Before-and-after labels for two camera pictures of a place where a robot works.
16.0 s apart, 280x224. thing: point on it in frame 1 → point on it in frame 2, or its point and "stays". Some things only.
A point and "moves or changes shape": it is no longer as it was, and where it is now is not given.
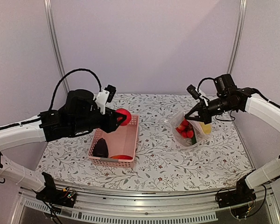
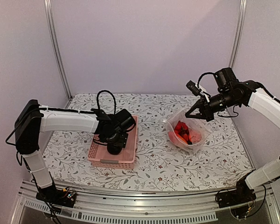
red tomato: [125, 112] moves or changes shape
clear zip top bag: [188, 132] moves or changes shape
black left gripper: [110, 125] → [121, 143]
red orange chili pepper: [122, 157] → [181, 137]
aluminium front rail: [97, 207] stays
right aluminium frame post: [237, 36] stays
